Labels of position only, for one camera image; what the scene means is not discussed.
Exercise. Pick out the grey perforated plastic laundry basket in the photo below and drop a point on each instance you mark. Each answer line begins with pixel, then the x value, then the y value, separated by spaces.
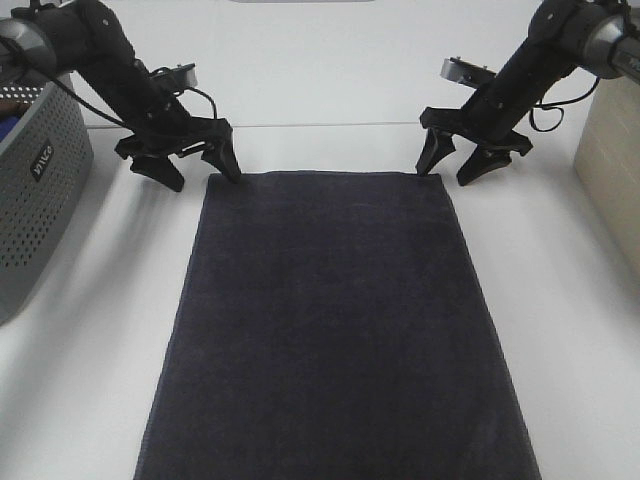
pixel 44 168

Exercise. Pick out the blue towel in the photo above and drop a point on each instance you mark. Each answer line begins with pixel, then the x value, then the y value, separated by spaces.
pixel 9 125

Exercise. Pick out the dark grey towel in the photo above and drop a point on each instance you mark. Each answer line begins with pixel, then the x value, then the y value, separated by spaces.
pixel 332 326

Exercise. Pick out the beige fabric storage bin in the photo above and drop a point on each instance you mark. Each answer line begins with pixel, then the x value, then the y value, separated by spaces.
pixel 607 162

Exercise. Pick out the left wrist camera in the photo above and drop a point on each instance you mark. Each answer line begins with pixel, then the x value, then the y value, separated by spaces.
pixel 176 79

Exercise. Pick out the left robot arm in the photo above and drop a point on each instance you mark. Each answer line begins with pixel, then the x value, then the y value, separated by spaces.
pixel 41 42

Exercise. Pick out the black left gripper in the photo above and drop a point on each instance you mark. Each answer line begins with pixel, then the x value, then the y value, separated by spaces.
pixel 162 126

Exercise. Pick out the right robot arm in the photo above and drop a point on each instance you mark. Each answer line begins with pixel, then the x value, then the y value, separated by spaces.
pixel 601 37

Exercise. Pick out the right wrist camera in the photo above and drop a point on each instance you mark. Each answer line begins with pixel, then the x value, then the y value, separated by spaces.
pixel 456 70

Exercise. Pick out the brown towel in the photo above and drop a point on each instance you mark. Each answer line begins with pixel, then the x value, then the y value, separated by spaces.
pixel 10 108

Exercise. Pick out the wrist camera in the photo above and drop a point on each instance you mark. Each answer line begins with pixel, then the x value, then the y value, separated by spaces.
pixel 176 79
pixel 456 70

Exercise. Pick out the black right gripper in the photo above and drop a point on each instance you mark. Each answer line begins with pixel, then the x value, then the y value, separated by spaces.
pixel 488 119

